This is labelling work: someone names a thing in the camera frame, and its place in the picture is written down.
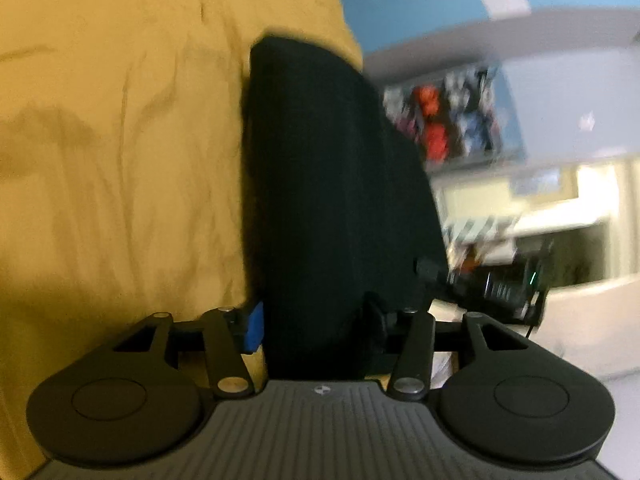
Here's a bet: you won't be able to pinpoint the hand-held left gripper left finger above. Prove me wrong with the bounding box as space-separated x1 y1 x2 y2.
112 301 266 400

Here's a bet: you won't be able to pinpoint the blue cabinet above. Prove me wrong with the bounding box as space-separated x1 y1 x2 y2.
320 0 532 61

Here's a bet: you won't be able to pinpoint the shelf of colourful toys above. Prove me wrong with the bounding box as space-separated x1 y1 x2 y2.
381 66 527 173

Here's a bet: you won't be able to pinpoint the mustard yellow bedspread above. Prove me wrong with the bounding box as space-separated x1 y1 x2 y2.
0 0 366 480

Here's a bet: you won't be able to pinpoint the white desk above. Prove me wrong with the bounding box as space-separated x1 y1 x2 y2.
434 160 640 291

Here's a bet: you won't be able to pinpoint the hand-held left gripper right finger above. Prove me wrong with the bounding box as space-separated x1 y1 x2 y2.
367 304 534 401

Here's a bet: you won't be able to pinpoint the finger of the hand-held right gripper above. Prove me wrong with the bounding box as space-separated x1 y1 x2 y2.
415 256 455 292

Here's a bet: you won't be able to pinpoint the black pants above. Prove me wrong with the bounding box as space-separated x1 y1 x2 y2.
240 35 451 382

